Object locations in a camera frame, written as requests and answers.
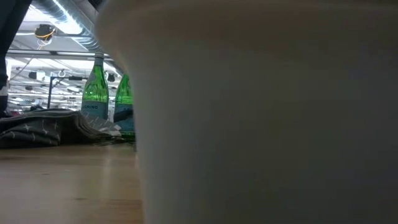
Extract green glass water bottle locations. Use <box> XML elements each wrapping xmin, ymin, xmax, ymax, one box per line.
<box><xmin>80</xmin><ymin>52</ymin><xmax>110</xmax><ymax>121</ymax></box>
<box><xmin>113</xmin><ymin>73</ymin><xmax>136</xmax><ymax>141</ymax></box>

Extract white plastic cutlery tray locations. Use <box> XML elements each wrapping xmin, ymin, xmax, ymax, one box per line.
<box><xmin>95</xmin><ymin>0</ymin><xmax>398</xmax><ymax>224</ymax></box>

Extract grey checked kitchen towel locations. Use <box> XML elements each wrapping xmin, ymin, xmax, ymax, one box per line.
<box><xmin>0</xmin><ymin>108</ymin><xmax>124</xmax><ymax>149</ymax></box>

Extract black metal stand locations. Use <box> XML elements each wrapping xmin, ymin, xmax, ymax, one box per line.
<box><xmin>47</xmin><ymin>75</ymin><xmax>87</xmax><ymax>110</ymax></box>

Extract black ceiling cable reel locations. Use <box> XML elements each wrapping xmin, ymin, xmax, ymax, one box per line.
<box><xmin>34</xmin><ymin>24</ymin><xmax>57</xmax><ymax>47</ymax></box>

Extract silver ventilation duct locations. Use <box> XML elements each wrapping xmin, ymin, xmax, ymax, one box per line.
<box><xmin>30</xmin><ymin>0</ymin><xmax>125</xmax><ymax>74</ymax></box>

